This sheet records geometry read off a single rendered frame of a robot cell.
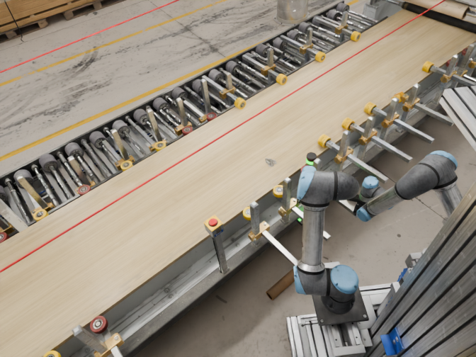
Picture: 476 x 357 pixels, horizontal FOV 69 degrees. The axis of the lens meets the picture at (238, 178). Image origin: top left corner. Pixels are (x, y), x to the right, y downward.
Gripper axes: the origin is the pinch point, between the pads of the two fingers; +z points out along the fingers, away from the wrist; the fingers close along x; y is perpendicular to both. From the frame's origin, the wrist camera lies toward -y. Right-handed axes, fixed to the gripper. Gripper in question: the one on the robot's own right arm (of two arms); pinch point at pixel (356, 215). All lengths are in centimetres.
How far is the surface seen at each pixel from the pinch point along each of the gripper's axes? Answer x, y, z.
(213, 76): 26, -181, -4
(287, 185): -30, -29, -29
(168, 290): -112, -47, 20
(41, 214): -149, -130, -9
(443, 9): 225, -85, -23
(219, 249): -81, -29, -16
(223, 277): -84, -28, 12
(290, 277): -33, -21, 74
